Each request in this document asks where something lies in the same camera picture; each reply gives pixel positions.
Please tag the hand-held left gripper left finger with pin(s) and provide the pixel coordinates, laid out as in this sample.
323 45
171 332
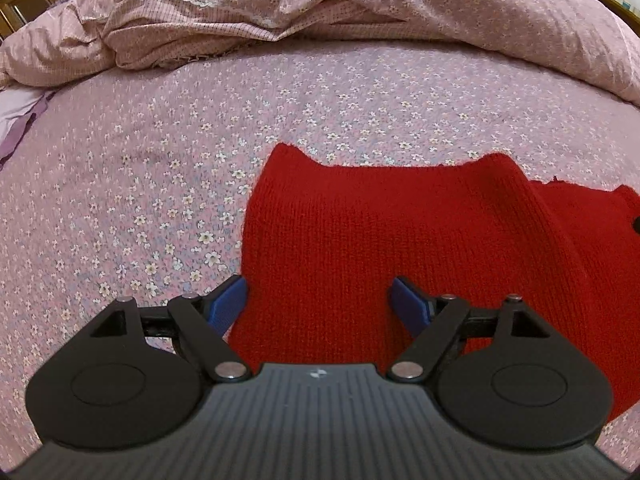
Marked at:
227 305

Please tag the pink floral duvet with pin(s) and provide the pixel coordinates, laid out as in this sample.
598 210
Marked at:
325 0

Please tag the wooden cabinet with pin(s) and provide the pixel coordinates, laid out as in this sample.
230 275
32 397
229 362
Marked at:
30 0

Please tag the lavender cloth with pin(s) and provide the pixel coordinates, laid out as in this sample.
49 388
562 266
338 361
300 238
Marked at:
15 115

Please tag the pink floral bed sheet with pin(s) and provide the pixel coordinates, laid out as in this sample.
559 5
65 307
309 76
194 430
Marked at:
150 160

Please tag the red knit sweater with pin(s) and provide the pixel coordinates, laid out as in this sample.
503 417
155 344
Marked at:
375 235

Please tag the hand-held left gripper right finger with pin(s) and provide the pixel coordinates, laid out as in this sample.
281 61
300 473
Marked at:
407 305

